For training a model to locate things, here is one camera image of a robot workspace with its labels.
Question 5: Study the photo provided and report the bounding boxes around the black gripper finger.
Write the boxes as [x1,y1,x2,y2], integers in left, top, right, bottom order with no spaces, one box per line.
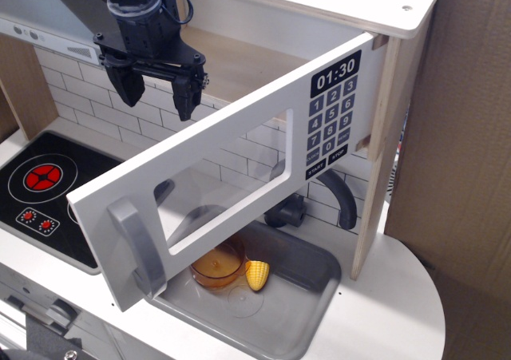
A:
[172,76,202,121]
[104,57,145,107]

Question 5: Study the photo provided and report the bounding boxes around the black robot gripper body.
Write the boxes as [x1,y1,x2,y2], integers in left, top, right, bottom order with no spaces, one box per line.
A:
[94,0,208,84]

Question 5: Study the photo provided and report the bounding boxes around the white toy microwave door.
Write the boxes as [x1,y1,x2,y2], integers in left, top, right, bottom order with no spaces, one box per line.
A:
[68,33,386,311]

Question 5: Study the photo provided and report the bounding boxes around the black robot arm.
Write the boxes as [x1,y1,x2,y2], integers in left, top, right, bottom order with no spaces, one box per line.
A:
[93,0,208,121]

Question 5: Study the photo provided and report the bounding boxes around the white toy microwave cabinet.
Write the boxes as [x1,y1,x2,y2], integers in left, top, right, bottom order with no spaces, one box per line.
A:
[167,0,450,282]

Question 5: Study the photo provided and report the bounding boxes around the grey range hood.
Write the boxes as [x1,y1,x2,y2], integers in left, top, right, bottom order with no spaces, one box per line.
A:
[1,0,117,65]

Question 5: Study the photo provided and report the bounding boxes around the black toy stovetop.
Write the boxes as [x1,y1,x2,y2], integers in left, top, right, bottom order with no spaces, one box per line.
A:
[1,132,121,275]

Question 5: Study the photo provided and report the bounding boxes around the dark grey toy faucet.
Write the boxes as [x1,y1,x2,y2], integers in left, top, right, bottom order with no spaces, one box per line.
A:
[264,169,358,231]

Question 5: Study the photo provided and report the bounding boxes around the orange transparent plastic pot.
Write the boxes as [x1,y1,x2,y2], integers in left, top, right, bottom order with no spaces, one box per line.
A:
[190,235,248,289]

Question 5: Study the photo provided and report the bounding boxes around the yellow toy corn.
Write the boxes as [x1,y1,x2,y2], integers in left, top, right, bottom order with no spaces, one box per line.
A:
[245,260,270,291]

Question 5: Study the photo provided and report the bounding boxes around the grey oven knob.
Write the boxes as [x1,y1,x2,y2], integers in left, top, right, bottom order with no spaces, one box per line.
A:
[46,299,77,328]

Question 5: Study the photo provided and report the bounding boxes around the grey toy sink basin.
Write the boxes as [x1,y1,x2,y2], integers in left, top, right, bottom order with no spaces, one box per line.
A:
[152,221,341,359]

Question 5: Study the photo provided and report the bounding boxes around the brown cardboard box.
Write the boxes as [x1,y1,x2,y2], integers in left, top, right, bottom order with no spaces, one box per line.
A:
[386,0,510,359]

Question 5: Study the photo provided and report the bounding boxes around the blue black cable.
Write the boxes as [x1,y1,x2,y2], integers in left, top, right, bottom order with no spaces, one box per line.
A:
[160,0,195,26]

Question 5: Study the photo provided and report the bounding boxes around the grey microwave door handle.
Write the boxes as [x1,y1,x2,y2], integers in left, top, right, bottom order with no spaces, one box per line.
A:
[107,198,167,298]

